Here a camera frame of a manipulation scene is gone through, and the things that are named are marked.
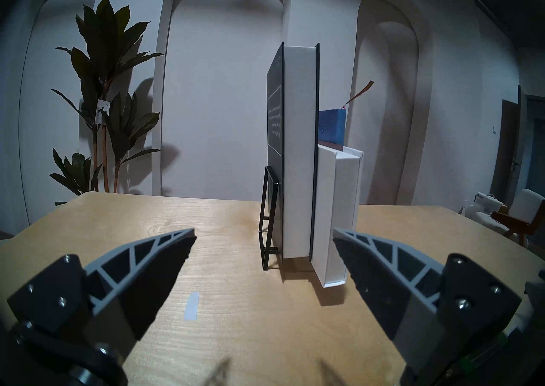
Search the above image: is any white tape strip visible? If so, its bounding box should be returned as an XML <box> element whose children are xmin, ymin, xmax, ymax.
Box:
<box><xmin>184</xmin><ymin>291</ymin><xmax>200</xmax><ymax>321</ymax></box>

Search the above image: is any white book brown cover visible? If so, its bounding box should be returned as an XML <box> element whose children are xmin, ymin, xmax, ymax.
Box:
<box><xmin>311</xmin><ymin>144</ymin><xmax>364</xmax><ymax>288</ymax></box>

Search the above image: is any white plant tag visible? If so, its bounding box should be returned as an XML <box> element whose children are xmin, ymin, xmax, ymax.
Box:
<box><xmin>95</xmin><ymin>99</ymin><xmax>112</xmax><ymax>125</ymax></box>

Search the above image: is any thin blue book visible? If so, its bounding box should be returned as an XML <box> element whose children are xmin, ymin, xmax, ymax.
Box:
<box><xmin>317</xmin><ymin>80</ymin><xmax>375</xmax><ymax>152</ymax></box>

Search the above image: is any thick black hardcover book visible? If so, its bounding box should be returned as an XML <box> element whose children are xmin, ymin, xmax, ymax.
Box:
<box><xmin>267</xmin><ymin>42</ymin><xmax>321</xmax><ymax>260</ymax></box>

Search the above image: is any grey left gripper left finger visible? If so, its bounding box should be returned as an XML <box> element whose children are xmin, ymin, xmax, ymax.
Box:
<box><xmin>8</xmin><ymin>228</ymin><xmax>198</xmax><ymax>360</ymax></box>

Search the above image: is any tall green potted plant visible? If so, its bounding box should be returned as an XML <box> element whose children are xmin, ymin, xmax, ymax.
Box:
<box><xmin>49</xmin><ymin>0</ymin><xmax>165</xmax><ymax>205</ymax></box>

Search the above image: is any white wooden armchair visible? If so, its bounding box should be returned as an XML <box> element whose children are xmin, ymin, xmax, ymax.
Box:
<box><xmin>462</xmin><ymin>188</ymin><xmax>545</xmax><ymax>248</ymax></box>

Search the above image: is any black wire book stand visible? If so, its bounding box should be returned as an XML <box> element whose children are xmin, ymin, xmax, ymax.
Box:
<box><xmin>258</xmin><ymin>166</ymin><xmax>284</xmax><ymax>271</ymax></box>

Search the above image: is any dark door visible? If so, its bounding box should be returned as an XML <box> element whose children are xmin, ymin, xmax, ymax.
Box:
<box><xmin>490</xmin><ymin>86</ymin><xmax>545</xmax><ymax>211</ymax></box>

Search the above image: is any white bag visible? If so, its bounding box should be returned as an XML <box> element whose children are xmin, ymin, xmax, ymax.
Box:
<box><xmin>473</xmin><ymin>191</ymin><xmax>504</xmax><ymax>215</ymax></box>

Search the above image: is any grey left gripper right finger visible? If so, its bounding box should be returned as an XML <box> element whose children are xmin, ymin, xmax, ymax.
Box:
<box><xmin>333</xmin><ymin>228</ymin><xmax>522</xmax><ymax>369</ymax></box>

